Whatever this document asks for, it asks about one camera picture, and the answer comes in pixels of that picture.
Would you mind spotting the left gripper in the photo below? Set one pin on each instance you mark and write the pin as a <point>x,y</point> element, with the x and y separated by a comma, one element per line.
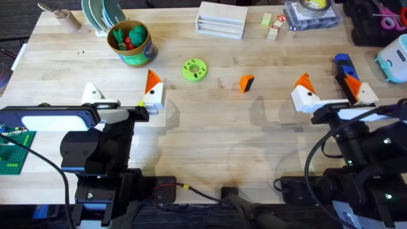
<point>122,113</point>

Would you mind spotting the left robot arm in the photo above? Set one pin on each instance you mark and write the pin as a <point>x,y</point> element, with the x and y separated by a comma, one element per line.
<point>95,149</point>

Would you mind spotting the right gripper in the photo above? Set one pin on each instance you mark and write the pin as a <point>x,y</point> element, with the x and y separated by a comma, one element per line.
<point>349,113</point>

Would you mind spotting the pale green toy block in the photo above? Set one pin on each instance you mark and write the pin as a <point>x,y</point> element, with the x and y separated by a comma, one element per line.
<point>266,19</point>

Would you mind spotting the pale wooden slatted box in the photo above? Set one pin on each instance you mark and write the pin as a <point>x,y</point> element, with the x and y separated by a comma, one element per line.
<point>221,20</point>

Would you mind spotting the green disc with holes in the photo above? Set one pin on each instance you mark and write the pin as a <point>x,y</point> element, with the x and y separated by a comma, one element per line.
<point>194,70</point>

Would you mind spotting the tub with toy vegetables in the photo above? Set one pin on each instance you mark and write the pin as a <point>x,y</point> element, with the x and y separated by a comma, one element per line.
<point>133,44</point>

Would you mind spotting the plates in white rack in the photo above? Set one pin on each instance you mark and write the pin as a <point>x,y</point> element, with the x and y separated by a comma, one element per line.
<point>101,16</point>

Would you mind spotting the green board with blocks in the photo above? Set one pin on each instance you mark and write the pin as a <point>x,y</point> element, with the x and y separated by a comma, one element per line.
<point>14,152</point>

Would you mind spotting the white and teal device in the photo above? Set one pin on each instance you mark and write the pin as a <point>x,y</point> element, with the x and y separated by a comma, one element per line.
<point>394,60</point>

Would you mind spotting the pink scissors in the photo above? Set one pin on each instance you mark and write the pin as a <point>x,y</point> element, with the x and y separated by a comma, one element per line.
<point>392,19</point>

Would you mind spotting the red printed toy block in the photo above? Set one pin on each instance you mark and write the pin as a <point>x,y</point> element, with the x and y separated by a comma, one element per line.
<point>281,18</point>

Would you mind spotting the clear plastic parts box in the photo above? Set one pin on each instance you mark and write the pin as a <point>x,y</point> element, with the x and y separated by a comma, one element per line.
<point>313,21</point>

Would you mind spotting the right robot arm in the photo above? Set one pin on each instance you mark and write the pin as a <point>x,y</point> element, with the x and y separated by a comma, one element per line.
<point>372,159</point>

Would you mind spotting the cardboard cup with spoon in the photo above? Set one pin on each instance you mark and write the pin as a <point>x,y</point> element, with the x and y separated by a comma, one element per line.
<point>66,19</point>

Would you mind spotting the left wrist flat plate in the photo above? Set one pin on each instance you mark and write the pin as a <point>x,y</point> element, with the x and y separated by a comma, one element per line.
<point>51,121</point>

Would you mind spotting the blue electric screwdriver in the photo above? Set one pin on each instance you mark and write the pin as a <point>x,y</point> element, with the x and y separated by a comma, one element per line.
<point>346,68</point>

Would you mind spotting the orange ribbed wedge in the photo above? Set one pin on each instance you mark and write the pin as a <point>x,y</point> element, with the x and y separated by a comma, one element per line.
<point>246,83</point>

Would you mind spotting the black case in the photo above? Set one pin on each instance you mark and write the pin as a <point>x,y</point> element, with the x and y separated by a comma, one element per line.
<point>365,31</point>

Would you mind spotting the plain wooden toy block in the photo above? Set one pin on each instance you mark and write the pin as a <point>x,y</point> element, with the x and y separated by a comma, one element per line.
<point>274,31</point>

